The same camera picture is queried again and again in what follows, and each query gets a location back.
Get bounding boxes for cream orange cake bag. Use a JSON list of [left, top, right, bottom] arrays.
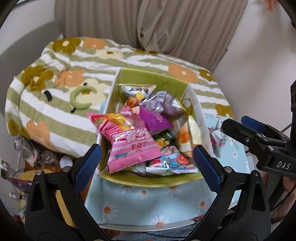
[[176, 115, 202, 159]]

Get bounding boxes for pink strawberry snack bag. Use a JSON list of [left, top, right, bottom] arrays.
[[87, 106, 162, 174]]

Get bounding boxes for right hand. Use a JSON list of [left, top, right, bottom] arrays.
[[271, 176, 295, 223]]

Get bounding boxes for silver corn chip bag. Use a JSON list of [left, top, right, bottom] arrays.
[[208, 118, 228, 158]]

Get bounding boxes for light blue daisy tablecloth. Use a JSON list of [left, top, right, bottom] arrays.
[[84, 99, 250, 227]]

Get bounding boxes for blue white snack bag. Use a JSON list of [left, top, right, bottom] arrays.
[[145, 146, 198, 176]]

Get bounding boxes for dark green small packet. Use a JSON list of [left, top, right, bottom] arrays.
[[152, 130, 175, 149]]

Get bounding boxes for green cardboard snack box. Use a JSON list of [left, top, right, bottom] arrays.
[[96, 67, 213, 188]]

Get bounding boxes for purple snack bag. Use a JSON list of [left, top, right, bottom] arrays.
[[125, 90, 186, 135]]

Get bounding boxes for orange white snack bag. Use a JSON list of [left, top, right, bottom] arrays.
[[119, 84, 157, 100]]

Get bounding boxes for beige curtain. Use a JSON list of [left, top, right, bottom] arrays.
[[56, 0, 247, 71]]

